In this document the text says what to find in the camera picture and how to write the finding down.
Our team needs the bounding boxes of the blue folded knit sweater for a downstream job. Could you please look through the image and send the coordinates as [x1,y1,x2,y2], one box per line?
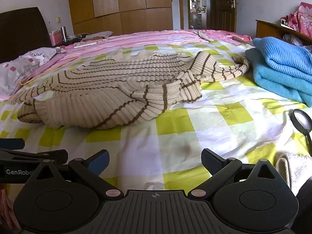
[253,36,311,82]

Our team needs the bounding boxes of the grey pink-dotted pillow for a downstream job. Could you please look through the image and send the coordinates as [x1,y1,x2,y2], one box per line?
[1,48,62,96]

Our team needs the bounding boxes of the teal folded towel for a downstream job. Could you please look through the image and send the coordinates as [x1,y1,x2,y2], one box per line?
[245,48,311,107]

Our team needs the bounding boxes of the pink striped quilt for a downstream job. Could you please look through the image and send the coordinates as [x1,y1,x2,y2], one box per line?
[19,30,252,86]

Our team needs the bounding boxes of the black magnifying glass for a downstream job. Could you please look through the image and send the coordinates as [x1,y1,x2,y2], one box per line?
[290,109,312,155]

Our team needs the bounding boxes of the white folded towel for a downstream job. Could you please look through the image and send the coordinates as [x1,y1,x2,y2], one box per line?
[276,153,312,195]

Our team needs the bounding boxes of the dark wooden headboard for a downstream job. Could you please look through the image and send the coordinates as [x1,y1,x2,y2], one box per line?
[0,7,52,63]

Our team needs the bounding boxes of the steel thermos cup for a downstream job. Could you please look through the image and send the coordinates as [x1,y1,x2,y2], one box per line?
[60,27,68,42]

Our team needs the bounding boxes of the wooden side cabinet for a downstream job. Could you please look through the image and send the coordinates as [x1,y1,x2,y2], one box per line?
[256,19,311,45]

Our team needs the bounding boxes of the beige brown-striped knit sweater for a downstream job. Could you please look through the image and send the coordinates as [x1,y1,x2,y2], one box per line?
[9,51,250,129]

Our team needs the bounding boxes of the dark brown door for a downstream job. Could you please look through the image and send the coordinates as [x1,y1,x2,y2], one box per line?
[210,0,237,32]

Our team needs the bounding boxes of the white flat box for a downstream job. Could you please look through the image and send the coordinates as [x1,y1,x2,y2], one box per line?
[74,41,98,49]

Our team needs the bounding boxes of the wooden wardrobe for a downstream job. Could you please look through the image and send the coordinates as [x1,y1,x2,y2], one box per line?
[68,0,173,35]

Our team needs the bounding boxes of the pink storage box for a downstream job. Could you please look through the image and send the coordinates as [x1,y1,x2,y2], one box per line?
[49,29,63,46]

